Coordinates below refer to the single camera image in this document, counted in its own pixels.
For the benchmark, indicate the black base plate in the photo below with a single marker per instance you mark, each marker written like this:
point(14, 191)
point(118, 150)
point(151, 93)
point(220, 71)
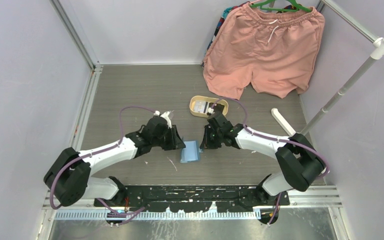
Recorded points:
point(193, 198)

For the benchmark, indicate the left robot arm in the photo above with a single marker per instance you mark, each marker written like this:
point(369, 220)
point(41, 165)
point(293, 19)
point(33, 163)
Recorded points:
point(70, 178)

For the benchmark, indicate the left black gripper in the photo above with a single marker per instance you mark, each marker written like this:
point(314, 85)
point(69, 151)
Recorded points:
point(176, 142)

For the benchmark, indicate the black credit card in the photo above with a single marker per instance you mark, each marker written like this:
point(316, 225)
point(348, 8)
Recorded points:
point(218, 107)

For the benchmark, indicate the white clothes rack stand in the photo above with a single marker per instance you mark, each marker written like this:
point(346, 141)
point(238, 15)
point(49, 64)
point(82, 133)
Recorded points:
point(376, 55)

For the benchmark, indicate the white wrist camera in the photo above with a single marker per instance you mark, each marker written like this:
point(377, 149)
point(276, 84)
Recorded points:
point(210, 111)
point(167, 115)

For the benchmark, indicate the colourful patterned garment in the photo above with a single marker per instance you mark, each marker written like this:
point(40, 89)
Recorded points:
point(220, 22)

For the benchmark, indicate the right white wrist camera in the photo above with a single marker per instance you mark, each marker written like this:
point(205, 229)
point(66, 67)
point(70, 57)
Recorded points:
point(210, 111)

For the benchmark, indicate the white card with picture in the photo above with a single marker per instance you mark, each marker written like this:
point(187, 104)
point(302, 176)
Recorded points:
point(200, 106)

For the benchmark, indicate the blue card holder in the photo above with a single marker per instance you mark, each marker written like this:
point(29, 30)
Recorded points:
point(191, 152)

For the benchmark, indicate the green clothes hanger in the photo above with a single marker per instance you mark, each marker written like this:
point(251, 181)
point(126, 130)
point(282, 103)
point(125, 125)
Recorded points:
point(278, 6)

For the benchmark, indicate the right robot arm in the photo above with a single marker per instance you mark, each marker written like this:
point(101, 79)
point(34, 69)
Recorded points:
point(299, 163)

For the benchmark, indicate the aluminium front rail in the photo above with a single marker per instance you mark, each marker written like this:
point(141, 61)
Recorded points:
point(319, 196)

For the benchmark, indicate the pink shorts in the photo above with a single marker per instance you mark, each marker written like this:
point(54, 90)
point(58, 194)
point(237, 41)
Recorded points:
point(275, 53)

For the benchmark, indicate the beige oval tray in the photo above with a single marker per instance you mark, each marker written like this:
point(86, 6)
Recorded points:
point(208, 99)

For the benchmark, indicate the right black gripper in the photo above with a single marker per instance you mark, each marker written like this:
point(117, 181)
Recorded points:
point(206, 143)

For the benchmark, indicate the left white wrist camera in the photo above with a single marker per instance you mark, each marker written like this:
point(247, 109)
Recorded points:
point(167, 115)

